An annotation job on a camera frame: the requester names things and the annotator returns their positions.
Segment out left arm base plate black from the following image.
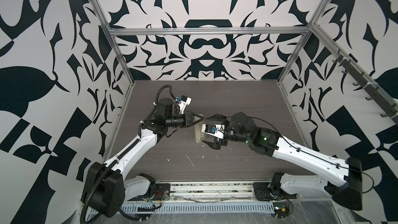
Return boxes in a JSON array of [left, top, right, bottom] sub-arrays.
[[136, 183, 171, 200]]

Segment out white remote control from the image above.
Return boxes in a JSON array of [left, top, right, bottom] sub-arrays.
[[193, 120, 206, 143]]

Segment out black corrugated left cable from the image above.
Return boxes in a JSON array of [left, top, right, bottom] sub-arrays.
[[79, 166, 109, 224]]

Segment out horizontal aluminium frame bar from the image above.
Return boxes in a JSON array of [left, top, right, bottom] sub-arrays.
[[108, 27, 309, 36]]

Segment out small circuit board right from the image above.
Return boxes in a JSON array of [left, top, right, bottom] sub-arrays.
[[273, 201, 293, 219]]

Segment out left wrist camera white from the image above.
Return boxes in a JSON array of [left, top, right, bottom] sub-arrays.
[[175, 95, 192, 114]]

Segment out grey wall hook rack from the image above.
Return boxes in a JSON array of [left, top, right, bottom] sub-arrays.
[[332, 49, 398, 125]]

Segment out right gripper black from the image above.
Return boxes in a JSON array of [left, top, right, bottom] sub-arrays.
[[203, 113, 253, 149]]

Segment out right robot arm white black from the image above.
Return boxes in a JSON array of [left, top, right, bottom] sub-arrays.
[[202, 112, 363, 211]]

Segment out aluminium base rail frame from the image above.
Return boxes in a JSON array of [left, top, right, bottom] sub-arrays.
[[77, 179, 343, 206]]

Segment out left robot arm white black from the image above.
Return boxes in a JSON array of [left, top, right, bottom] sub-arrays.
[[80, 95, 204, 224]]

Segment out white slotted cable duct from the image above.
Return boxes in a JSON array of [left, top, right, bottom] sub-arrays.
[[121, 202, 275, 214]]

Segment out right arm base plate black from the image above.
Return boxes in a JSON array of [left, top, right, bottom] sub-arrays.
[[253, 182, 296, 201]]

